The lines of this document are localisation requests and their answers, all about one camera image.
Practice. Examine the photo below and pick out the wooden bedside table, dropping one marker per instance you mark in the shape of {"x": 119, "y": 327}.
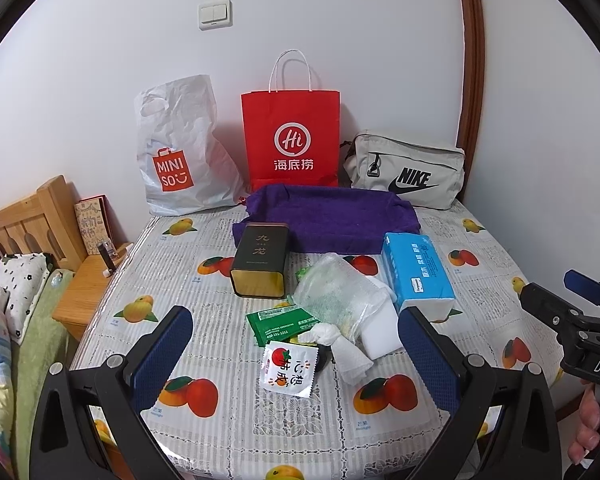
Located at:
{"x": 81, "y": 298}

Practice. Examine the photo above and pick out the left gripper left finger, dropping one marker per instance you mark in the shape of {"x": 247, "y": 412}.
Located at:
{"x": 65, "y": 443}

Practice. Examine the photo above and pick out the white dotted pillow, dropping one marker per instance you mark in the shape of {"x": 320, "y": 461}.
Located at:
{"x": 23, "y": 277}

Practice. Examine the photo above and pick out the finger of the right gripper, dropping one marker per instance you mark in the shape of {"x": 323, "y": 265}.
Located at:
{"x": 583, "y": 286}
{"x": 554, "y": 312}

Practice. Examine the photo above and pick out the wooden bed headboard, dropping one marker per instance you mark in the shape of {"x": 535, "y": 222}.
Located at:
{"x": 44, "y": 222}

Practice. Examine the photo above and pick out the white knotted cloth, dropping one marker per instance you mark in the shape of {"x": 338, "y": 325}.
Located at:
{"x": 351, "y": 362}

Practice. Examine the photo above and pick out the small dark bottle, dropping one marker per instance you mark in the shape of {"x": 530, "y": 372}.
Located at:
{"x": 106, "y": 258}

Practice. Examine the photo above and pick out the dark green tea tin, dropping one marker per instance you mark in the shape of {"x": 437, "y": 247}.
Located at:
{"x": 258, "y": 269}

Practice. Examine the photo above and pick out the white wall light switch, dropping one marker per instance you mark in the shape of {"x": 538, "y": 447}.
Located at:
{"x": 215, "y": 14}

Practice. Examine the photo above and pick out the white tomato sauce packet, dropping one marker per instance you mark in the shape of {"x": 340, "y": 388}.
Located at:
{"x": 288, "y": 369}

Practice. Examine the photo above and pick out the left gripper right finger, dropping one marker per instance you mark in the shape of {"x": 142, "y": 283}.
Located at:
{"x": 525, "y": 441}

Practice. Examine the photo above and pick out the blue tissue pack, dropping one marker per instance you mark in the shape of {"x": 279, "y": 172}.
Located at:
{"x": 417, "y": 276}

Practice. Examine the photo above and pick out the mesh drawstring pouch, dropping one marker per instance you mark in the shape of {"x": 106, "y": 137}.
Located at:
{"x": 333, "y": 292}

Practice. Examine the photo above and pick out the grey Nike waist bag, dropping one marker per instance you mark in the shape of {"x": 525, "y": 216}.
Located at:
{"x": 426, "y": 175}

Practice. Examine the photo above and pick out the patterned gift box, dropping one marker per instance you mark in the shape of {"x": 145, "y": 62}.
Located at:
{"x": 93, "y": 224}

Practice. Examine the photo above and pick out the person's right hand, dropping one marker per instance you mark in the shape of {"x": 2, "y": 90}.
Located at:
{"x": 586, "y": 437}

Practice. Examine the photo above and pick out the white sponge block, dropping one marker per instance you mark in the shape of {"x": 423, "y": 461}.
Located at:
{"x": 379, "y": 334}

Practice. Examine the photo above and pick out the white Miniso plastic bag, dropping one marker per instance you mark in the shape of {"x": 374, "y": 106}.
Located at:
{"x": 184, "y": 167}

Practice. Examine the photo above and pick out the red paper shopping bag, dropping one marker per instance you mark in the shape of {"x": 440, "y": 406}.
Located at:
{"x": 292, "y": 136}

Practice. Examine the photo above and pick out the brown wooden door frame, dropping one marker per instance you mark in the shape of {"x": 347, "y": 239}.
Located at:
{"x": 474, "y": 70}

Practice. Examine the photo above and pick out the purple towel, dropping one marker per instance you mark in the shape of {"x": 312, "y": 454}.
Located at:
{"x": 319, "y": 219}

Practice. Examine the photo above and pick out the green sachet packet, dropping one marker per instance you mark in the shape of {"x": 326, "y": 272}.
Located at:
{"x": 279, "y": 324}

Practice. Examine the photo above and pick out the fruit print tablecloth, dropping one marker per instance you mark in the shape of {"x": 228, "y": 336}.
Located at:
{"x": 315, "y": 382}

